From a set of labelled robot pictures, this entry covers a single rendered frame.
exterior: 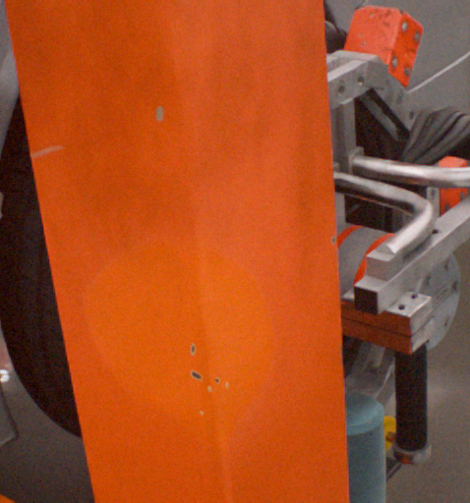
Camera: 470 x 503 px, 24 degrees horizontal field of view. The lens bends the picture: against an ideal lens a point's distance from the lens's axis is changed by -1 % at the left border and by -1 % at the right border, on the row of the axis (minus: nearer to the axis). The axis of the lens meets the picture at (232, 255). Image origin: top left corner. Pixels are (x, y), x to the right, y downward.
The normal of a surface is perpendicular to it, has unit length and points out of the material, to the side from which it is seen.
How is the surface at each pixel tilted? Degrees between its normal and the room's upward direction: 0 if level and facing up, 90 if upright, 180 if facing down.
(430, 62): 90
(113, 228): 90
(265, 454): 90
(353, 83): 90
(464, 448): 0
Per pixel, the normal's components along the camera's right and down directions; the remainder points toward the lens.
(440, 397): -0.09, -0.89
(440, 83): 0.78, 0.22
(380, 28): -0.55, -0.18
